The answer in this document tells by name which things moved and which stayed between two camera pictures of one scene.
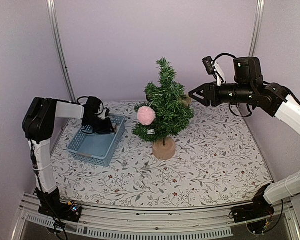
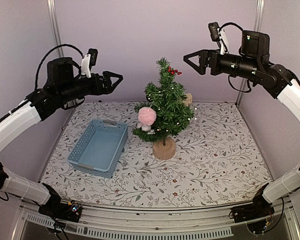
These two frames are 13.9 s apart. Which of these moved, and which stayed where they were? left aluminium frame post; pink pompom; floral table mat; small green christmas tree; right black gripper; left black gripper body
Moved: right black gripper; left black gripper body
Stayed: small green christmas tree; pink pompom; floral table mat; left aluminium frame post
